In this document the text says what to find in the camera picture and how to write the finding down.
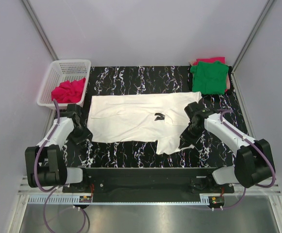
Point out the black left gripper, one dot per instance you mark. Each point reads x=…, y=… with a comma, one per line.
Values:
x=81, y=135

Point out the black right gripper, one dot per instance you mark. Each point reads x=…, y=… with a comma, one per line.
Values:
x=187, y=137

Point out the white printed t-shirt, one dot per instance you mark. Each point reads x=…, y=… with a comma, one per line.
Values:
x=145, y=118

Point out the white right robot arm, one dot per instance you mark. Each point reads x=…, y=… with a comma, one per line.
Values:
x=253, y=164

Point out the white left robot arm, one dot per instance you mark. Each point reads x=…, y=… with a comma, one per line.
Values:
x=45, y=164

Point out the crumpled pink t-shirt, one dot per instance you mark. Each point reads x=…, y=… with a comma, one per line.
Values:
x=68, y=92

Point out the right controller board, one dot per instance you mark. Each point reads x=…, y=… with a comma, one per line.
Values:
x=217, y=200

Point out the controller board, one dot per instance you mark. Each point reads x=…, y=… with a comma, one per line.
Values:
x=85, y=199
x=217, y=200

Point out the left controller board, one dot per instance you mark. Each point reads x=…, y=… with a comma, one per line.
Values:
x=85, y=199

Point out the white plastic basket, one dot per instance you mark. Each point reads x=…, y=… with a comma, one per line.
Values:
x=64, y=71

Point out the folded green t-shirt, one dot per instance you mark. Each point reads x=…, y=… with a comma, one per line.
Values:
x=209, y=78

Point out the folded peach t-shirt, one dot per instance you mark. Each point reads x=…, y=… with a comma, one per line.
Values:
x=228, y=83

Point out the folded red t-shirt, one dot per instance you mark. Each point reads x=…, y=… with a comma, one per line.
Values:
x=208, y=60

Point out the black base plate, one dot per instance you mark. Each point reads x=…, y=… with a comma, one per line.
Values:
x=148, y=185

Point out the aluminium rail frame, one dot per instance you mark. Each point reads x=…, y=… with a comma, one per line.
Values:
x=148, y=211

